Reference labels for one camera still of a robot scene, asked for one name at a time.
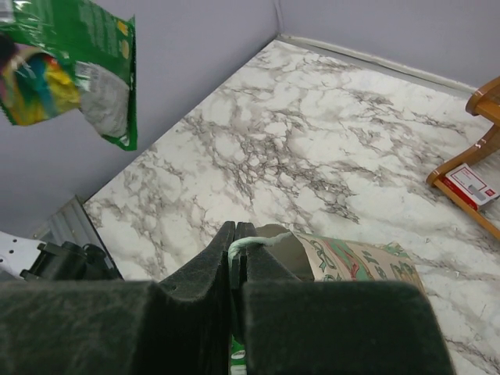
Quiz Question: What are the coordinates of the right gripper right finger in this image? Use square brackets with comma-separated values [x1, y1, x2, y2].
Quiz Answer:
[234, 223, 455, 374]

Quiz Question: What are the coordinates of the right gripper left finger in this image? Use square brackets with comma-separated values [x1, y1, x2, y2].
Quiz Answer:
[1, 221, 236, 374]

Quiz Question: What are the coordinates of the yellow green snack packet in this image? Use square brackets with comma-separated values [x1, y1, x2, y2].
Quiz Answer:
[1, 38, 80, 126]

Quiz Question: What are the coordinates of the green white paper bag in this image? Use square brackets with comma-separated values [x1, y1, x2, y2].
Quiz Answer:
[228, 224, 424, 291]

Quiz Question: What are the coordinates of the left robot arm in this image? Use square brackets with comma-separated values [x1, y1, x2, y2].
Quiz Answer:
[1, 232, 123, 282]

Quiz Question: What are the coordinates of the red white small box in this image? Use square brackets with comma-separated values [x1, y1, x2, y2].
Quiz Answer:
[442, 163, 499, 211]

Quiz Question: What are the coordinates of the wooden shelf rack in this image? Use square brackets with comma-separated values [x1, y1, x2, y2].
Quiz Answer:
[426, 78, 499, 238]

